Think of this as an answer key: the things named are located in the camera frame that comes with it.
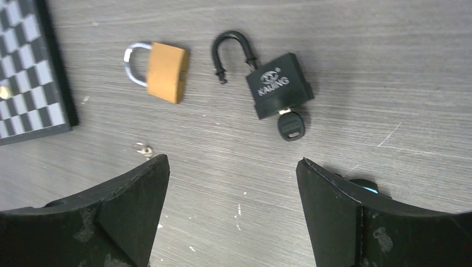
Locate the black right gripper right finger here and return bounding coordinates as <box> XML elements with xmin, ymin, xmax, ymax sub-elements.
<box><xmin>296</xmin><ymin>158</ymin><xmax>471</xmax><ymax>266</ymax></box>

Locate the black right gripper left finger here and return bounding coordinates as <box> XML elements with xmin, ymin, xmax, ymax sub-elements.
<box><xmin>1</xmin><ymin>154</ymin><xmax>170</xmax><ymax>266</ymax></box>

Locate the black head key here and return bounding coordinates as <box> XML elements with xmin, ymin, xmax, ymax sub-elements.
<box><xmin>277</xmin><ymin>108</ymin><xmax>306</xmax><ymax>141</ymax></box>

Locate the black Kaijing padlock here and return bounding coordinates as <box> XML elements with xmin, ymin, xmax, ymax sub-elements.
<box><xmin>212</xmin><ymin>31</ymin><xmax>314</xmax><ymax>120</ymax></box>

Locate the black white chessboard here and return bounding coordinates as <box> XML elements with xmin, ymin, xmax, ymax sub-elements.
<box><xmin>1</xmin><ymin>1</ymin><xmax>80</xmax><ymax>145</ymax></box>

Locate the brass padlock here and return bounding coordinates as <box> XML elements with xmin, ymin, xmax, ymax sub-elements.
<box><xmin>124</xmin><ymin>42</ymin><xmax>189</xmax><ymax>104</ymax></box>

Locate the cream chess pawn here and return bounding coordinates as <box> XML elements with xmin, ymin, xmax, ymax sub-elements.
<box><xmin>0</xmin><ymin>86</ymin><xmax>12</xmax><ymax>100</ymax></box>

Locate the small silver key with ring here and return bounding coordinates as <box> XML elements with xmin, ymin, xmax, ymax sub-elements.
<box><xmin>132</xmin><ymin>142</ymin><xmax>154</xmax><ymax>160</ymax></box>

